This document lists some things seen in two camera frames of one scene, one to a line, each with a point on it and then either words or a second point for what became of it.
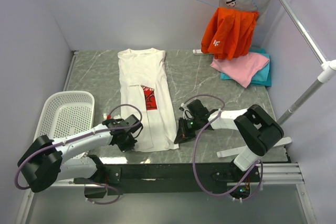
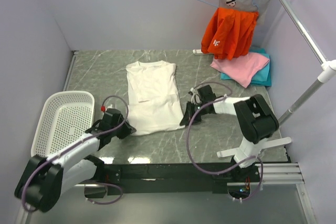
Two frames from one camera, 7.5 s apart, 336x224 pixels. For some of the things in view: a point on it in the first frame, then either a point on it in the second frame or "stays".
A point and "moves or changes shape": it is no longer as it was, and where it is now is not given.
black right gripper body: x=188 y=127 to x=197 y=116
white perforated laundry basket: x=65 y=114 stays
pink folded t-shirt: x=242 y=70 stays
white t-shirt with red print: x=145 y=92 moves or changes shape
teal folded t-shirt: x=263 y=78 stays
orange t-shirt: x=229 y=33 stays
